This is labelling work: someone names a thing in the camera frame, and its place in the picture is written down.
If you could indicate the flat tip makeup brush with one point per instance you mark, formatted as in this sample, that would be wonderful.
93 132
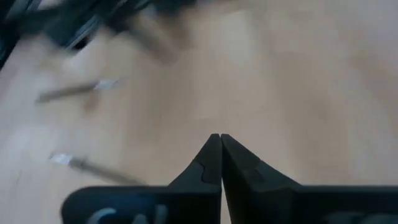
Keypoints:
99 171

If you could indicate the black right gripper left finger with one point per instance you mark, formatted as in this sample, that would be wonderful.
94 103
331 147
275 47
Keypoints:
192 202

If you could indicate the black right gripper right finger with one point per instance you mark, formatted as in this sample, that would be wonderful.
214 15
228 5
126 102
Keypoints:
264 202

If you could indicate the right black pen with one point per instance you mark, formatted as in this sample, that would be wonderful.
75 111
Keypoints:
68 91

